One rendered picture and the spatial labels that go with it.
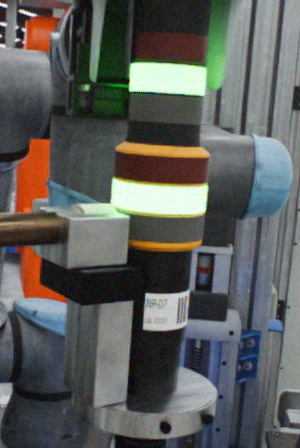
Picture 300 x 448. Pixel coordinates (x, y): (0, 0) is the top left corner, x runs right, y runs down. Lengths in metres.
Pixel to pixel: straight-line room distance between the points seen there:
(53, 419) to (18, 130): 0.49
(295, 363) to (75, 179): 1.78
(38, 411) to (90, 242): 0.91
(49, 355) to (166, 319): 0.84
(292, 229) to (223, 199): 1.57
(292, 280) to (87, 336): 1.92
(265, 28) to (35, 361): 0.66
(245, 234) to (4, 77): 0.55
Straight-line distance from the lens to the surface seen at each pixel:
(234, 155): 0.64
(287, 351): 2.28
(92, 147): 0.57
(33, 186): 4.52
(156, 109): 0.32
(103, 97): 0.40
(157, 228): 0.32
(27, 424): 1.21
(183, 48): 0.32
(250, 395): 1.37
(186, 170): 0.32
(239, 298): 1.31
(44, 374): 1.18
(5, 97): 0.93
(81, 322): 0.33
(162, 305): 0.33
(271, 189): 0.65
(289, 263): 2.22
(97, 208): 0.31
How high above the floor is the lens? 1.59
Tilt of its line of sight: 11 degrees down
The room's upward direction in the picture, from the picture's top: 4 degrees clockwise
